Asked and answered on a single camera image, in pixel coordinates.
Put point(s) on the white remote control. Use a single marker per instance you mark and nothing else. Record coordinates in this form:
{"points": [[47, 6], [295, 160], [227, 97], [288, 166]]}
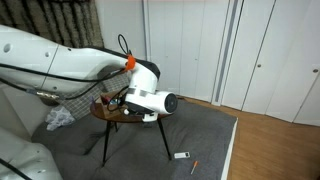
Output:
{"points": [[182, 155]]}

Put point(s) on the round wooden side table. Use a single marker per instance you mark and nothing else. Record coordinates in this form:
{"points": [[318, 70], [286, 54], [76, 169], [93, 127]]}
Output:
{"points": [[113, 117]]}

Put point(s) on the orange pen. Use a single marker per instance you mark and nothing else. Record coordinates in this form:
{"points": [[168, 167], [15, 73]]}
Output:
{"points": [[194, 167]]}

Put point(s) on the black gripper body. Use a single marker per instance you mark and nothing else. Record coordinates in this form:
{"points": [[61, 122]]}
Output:
{"points": [[136, 108]]}

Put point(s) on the white ball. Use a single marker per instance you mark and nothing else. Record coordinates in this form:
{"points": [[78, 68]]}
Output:
{"points": [[126, 112]]}

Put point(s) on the purple bottle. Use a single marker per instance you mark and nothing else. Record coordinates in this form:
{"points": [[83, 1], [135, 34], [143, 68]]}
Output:
{"points": [[92, 101]]}

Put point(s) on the fluffy striped blanket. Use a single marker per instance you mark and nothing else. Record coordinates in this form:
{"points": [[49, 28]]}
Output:
{"points": [[66, 20]]}

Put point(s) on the white closet door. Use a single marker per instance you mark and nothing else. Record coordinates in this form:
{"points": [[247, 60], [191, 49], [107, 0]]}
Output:
{"points": [[186, 46], [293, 60], [250, 50]]}

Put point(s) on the clear plastic bag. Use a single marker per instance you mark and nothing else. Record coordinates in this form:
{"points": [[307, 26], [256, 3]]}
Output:
{"points": [[60, 118]]}

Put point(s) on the gray checked pillow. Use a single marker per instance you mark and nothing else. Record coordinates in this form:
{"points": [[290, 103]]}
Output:
{"points": [[83, 103], [115, 83]]}

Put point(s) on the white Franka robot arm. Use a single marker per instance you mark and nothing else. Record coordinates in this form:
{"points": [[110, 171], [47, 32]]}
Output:
{"points": [[83, 66]]}

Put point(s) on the cardboard box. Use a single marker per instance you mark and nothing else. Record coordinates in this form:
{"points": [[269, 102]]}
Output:
{"points": [[106, 108]]}

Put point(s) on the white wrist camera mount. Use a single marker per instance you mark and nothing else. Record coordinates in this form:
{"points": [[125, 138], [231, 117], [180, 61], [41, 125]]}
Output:
{"points": [[150, 117]]}

